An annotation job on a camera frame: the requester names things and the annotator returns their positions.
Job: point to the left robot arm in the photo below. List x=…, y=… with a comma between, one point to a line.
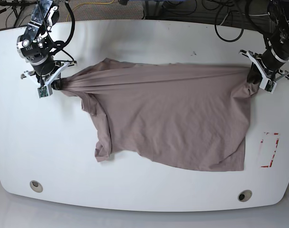
x=278, y=12

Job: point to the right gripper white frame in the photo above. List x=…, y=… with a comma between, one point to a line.
x=48, y=73

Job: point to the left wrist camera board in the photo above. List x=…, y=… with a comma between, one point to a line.
x=270, y=86

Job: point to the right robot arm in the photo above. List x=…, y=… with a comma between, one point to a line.
x=47, y=57

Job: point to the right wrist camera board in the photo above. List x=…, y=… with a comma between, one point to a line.
x=43, y=92

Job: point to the right table grommet hole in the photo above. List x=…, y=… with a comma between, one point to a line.
x=245, y=195

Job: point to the black tripod stand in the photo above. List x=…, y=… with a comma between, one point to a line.
x=13, y=13

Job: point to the red tape marking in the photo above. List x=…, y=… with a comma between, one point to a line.
x=267, y=149

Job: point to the left table grommet hole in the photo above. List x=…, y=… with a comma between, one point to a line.
x=36, y=186

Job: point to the mauve T-shirt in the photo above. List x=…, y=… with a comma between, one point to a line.
x=187, y=116

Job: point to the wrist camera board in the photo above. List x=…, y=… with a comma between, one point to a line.
x=270, y=86
x=43, y=92

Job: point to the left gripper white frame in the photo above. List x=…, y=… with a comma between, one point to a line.
x=267, y=66

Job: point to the table grommet hole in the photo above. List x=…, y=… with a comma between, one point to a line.
x=245, y=195
x=36, y=186

